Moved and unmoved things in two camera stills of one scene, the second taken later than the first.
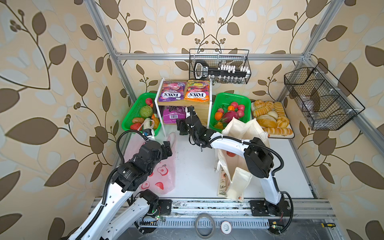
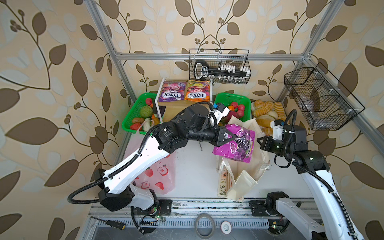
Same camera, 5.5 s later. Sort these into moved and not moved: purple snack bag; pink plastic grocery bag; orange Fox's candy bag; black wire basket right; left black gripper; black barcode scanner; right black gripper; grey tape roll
Moved: right black gripper; purple snack bag; left black gripper
Not moved: grey tape roll; pink plastic grocery bag; black wire basket right; black barcode scanner; orange Fox's candy bag
